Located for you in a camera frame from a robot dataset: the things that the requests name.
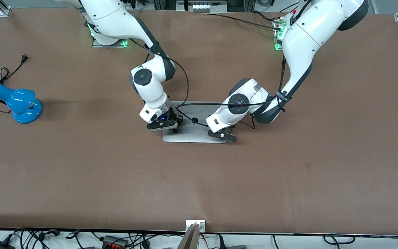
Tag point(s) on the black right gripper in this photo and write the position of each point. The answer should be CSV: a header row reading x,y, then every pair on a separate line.
x,y
170,117

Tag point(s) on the grey aluminium bar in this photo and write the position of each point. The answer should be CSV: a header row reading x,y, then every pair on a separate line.
x,y
189,240

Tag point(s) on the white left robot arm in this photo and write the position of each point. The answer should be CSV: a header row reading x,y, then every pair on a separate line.
x,y
309,31

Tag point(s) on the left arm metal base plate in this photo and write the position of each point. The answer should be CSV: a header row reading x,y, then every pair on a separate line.
x,y
277,34

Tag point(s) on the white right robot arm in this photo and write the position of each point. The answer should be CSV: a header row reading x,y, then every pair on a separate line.
x,y
116,17

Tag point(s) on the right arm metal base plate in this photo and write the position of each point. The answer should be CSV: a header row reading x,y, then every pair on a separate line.
x,y
116,44

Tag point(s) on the white power strip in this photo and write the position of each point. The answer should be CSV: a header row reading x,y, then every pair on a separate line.
x,y
202,6

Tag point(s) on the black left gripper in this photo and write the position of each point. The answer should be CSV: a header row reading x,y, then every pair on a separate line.
x,y
233,126

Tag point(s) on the grey silver laptop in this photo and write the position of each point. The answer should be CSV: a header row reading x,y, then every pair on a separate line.
x,y
192,135

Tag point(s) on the white table edge bracket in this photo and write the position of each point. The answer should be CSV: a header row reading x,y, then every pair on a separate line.
x,y
189,223

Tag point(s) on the black orange power adapter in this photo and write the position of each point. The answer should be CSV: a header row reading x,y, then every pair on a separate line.
x,y
114,241

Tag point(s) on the black plug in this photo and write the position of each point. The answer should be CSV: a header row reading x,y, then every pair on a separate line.
x,y
221,243

